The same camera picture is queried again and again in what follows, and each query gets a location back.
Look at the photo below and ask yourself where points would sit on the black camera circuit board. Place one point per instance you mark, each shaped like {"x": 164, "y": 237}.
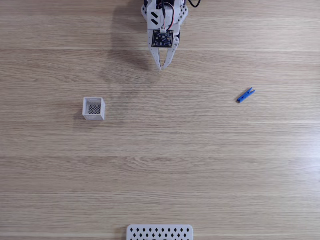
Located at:
{"x": 162, "y": 38}

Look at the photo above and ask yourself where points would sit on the blue clothes peg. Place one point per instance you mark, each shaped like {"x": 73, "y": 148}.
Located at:
{"x": 246, "y": 95}

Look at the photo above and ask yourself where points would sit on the small white lattice crate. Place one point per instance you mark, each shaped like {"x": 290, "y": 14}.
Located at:
{"x": 93, "y": 108}

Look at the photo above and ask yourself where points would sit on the white perforated plate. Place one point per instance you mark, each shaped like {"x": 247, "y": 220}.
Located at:
{"x": 160, "y": 232}

